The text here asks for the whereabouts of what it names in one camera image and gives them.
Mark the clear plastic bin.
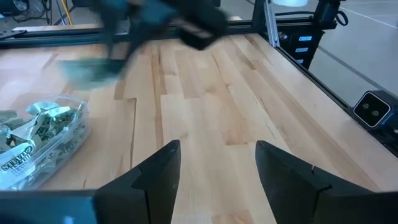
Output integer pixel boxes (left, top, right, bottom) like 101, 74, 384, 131
0, 95, 91, 191

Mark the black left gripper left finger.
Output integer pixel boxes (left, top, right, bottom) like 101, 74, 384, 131
0, 139, 182, 224

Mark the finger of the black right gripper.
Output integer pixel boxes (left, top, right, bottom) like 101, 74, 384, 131
58, 58, 127, 90

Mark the black control box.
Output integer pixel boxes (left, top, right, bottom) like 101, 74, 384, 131
279, 30, 325, 70

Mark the silver pole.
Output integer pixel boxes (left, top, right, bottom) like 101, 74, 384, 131
263, 0, 280, 47

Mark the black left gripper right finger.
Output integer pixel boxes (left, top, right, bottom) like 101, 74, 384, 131
255, 140, 398, 224

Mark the yellow extension cord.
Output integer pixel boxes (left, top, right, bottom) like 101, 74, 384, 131
60, 0, 75, 26

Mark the black aluminium table frame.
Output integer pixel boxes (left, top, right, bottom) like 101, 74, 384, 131
0, 17, 398, 158

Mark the green white stevia packet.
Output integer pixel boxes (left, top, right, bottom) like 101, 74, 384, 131
26, 101, 78, 118
0, 141, 37, 189
34, 108, 78, 147
0, 110, 19, 124

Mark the table-level camera box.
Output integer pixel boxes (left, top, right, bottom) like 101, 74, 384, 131
353, 90, 398, 130

